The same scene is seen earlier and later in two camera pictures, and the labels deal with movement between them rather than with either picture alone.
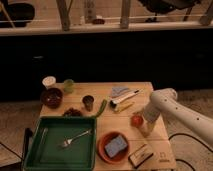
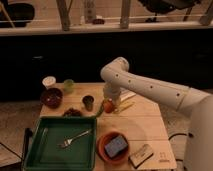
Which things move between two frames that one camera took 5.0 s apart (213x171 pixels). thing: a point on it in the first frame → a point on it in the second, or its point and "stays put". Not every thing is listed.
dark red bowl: (52, 98) stays put
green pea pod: (104, 103) stays put
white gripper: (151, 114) → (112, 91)
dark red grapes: (73, 113) stays put
